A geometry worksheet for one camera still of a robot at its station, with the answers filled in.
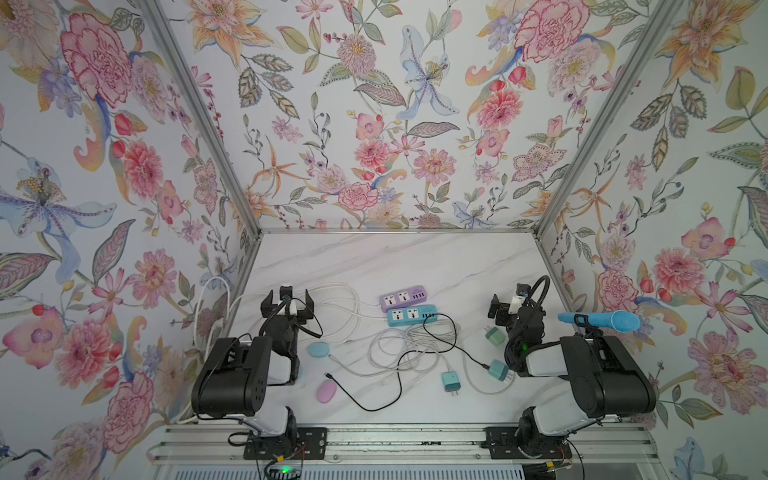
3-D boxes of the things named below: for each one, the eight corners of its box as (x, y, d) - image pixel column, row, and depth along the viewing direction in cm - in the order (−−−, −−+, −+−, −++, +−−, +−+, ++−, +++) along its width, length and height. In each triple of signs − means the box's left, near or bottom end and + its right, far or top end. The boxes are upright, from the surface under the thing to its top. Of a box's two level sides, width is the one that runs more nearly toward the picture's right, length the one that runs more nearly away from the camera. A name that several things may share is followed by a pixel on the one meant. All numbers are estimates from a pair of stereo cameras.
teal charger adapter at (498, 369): (486, 373, 88) (489, 369, 85) (491, 361, 90) (493, 357, 88) (502, 381, 86) (505, 378, 84) (506, 369, 88) (510, 365, 86)
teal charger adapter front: (444, 395, 84) (445, 392, 82) (441, 374, 87) (443, 371, 86) (459, 395, 84) (461, 392, 82) (456, 374, 87) (458, 371, 86)
